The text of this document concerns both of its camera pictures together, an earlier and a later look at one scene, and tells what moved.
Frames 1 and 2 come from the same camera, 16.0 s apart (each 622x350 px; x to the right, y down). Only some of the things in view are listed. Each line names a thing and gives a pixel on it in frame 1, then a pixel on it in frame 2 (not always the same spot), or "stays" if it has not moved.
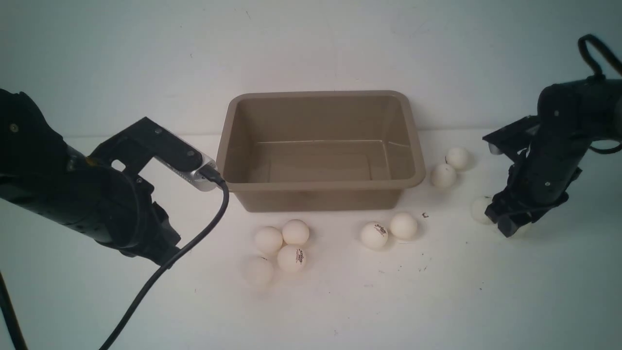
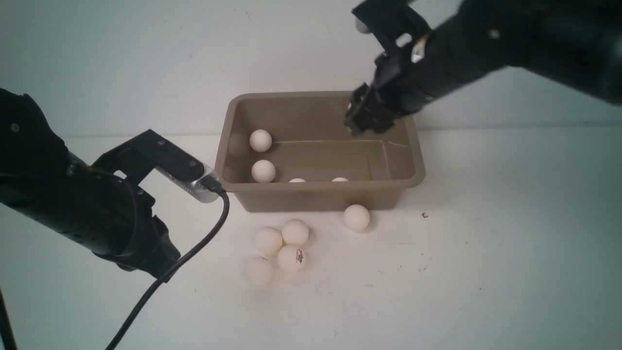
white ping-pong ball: (443, 176) -> (260, 140)
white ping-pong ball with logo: (291, 258) stays
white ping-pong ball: (259, 271) stays
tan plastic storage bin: (319, 150) stays
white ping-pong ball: (459, 158) -> (263, 171)
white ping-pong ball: (268, 239) stays
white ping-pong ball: (403, 225) -> (356, 218)
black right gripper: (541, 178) -> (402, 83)
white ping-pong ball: (295, 232) stays
